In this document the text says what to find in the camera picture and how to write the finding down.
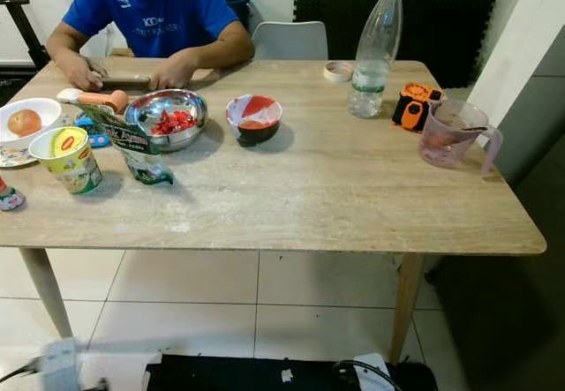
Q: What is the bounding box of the person's right hand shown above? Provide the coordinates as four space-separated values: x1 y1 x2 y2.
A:
57 54 107 91

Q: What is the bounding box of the person's left hand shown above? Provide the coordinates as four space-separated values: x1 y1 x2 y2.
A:
148 50 200 91

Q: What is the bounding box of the wooden rolling stick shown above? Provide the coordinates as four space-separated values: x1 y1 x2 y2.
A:
97 75 155 88

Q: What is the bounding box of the yellow cup noodle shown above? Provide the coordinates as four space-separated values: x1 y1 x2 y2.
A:
28 126 104 196

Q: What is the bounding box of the orange carrot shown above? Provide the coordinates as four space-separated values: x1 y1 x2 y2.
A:
77 90 130 114

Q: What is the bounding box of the steel bowl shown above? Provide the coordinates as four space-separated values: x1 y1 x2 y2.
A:
124 89 208 152

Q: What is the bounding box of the red chopped food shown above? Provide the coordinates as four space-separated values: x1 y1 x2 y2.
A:
152 110 197 136

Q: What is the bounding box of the blue packet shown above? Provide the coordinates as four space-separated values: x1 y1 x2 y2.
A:
72 113 111 149

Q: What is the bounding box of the person in blue shirt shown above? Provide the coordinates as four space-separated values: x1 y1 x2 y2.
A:
62 0 239 59

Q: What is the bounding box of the black floor platform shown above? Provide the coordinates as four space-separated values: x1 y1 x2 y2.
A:
0 64 41 107

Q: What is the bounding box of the apple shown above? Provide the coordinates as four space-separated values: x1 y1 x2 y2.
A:
8 109 42 138

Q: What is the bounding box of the black metal stand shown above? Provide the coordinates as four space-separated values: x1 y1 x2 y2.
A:
0 0 51 70

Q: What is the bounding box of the green snack packet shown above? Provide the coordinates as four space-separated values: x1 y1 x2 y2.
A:
78 102 176 186

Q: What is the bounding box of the red and white bowl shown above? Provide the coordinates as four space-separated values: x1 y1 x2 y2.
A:
225 94 283 147

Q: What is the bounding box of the blue bucket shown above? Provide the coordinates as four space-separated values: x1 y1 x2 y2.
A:
221 0 252 30

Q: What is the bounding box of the patterned plate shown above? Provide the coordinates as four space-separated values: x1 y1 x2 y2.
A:
0 144 38 169

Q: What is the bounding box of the grey chair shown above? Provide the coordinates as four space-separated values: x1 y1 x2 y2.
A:
252 21 329 62

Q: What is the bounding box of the small orange-capped bottle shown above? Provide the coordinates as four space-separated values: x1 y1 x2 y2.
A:
0 177 26 212

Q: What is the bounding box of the beige tape roll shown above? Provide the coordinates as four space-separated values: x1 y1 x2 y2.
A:
323 60 356 84

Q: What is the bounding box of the clear plastic water bottle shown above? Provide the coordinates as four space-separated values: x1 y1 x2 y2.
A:
347 0 405 119

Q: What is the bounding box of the orange and black device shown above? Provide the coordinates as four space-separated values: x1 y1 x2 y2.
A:
392 83 444 133

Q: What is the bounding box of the black foam puzzle mat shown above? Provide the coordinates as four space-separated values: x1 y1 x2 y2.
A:
293 0 497 90

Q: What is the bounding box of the purple translucent measuring jug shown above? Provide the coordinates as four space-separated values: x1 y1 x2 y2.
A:
418 99 502 174

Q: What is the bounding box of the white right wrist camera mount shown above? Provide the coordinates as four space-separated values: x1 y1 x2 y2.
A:
353 353 394 391

